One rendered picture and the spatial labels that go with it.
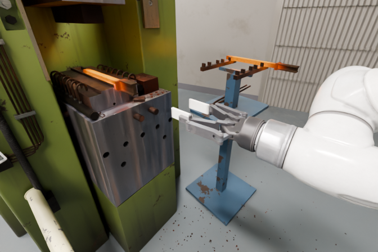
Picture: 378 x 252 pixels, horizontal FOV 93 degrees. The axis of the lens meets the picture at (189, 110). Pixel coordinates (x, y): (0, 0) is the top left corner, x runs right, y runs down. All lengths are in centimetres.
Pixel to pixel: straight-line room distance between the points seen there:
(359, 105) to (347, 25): 250
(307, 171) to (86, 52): 114
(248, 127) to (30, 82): 71
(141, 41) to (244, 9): 216
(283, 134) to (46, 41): 108
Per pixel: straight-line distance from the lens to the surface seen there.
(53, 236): 77
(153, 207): 119
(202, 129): 40
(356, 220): 183
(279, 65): 105
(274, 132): 38
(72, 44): 119
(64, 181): 101
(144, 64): 99
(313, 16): 285
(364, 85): 44
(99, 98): 73
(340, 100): 44
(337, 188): 38
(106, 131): 72
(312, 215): 169
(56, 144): 90
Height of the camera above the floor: 123
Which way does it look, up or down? 27 degrees down
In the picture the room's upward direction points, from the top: straight up
